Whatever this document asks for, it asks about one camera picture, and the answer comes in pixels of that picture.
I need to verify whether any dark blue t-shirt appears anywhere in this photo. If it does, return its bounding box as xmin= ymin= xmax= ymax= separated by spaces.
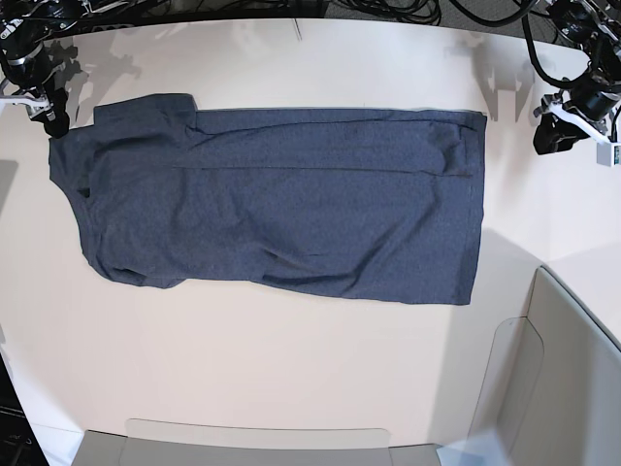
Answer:
xmin=49 ymin=94 xmax=487 ymax=305

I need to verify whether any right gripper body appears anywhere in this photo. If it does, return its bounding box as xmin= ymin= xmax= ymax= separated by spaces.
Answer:
xmin=4 ymin=52 xmax=55 ymax=98

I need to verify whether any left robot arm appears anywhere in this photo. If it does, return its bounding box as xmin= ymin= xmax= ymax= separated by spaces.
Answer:
xmin=523 ymin=1 xmax=620 ymax=167

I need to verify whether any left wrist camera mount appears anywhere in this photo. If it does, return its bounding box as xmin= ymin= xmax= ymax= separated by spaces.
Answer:
xmin=534 ymin=92 xmax=620 ymax=167

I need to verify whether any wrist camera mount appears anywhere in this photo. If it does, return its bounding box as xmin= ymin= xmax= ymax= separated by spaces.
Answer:
xmin=1 ymin=78 xmax=51 ymax=119
xmin=534 ymin=92 xmax=620 ymax=167

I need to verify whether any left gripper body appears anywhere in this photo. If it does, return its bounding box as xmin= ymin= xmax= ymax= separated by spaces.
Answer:
xmin=569 ymin=82 xmax=620 ymax=121

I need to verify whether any grey panel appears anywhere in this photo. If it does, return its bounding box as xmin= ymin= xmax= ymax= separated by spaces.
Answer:
xmin=73 ymin=418 xmax=440 ymax=465
xmin=464 ymin=268 xmax=620 ymax=465

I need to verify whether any grey panel at bottom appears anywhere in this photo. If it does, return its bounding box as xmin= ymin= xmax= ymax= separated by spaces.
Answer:
xmin=73 ymin=418 xmax=440 ymax=465

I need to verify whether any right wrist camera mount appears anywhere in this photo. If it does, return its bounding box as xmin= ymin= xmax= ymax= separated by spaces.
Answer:
xmin=1 ymin=78 xmax=51 ymax=119

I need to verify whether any grey panel at right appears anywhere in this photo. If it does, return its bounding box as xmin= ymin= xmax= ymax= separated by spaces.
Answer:
xmin=464 ymin=268 xmax=620 ymax=465

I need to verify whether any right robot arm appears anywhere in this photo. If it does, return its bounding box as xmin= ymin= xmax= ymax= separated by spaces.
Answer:
xmin=1 ymin=1 xmax=90 ymax=139

